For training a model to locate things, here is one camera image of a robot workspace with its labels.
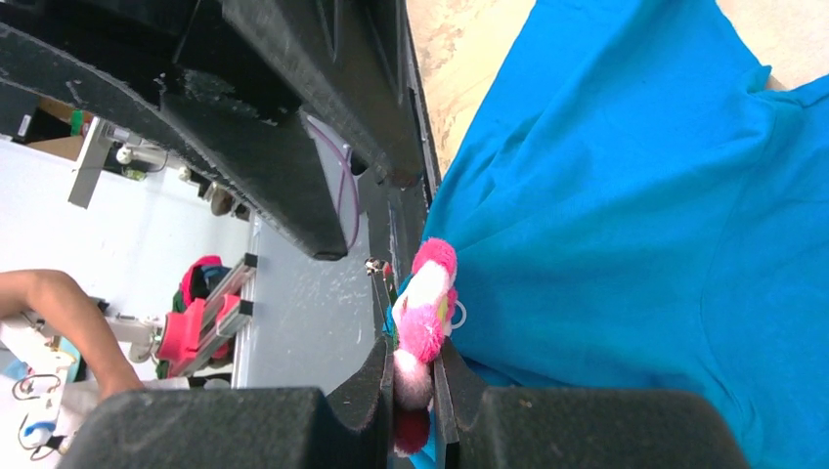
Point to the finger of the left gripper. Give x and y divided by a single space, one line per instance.
276 170
348 60

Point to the blue t-shirt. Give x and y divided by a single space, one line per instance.
632 207

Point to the person forearm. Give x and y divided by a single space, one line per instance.
62 303

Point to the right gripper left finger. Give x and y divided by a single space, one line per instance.
245 428

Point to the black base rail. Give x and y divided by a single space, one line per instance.
396 214

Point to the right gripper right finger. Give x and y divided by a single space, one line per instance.
483 426

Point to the pink flower brooch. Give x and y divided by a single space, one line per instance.
423 317

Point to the aluminium frame rail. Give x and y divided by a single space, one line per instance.
193 338

